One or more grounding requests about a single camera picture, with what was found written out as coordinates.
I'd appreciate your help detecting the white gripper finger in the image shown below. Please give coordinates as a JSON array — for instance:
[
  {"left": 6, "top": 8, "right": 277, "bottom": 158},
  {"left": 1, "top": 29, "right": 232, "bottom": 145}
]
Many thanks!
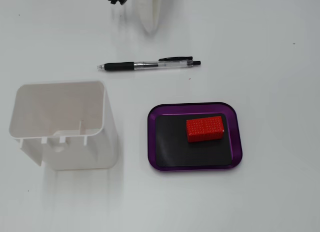
[{"left": 136, "top": 0, "right": 166, "bottom": 35}]

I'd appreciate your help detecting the black clear retractable pen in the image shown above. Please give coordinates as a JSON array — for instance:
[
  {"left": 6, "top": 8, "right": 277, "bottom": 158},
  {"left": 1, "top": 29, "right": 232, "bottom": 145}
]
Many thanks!
[{"left": 96, "top": 56, "right": 202, "bottom": 72}]

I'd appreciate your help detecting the white plastic pen holder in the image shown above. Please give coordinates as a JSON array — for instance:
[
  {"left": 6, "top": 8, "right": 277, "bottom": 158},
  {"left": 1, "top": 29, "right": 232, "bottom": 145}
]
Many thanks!
[{"left": 8, "top": 80, "right": 118, "bottom": 170}]

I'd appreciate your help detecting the purple metal tray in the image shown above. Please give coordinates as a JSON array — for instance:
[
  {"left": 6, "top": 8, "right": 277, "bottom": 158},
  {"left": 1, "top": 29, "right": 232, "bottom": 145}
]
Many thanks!
[{"left": 147, "top": 102, "right": 243, "bottom": 172}]

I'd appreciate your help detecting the red perforated block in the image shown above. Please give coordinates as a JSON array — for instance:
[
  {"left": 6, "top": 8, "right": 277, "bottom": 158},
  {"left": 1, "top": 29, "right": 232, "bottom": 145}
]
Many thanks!
[{"left": 185, "top": 115, "right": 225, "bottom": 143}]

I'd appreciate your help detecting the black mat in tray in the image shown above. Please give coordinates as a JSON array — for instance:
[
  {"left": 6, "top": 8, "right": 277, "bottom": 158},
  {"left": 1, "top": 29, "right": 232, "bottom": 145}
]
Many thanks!
[{"left": 154, "top": 113, "right": 235, "bottom": 168}]

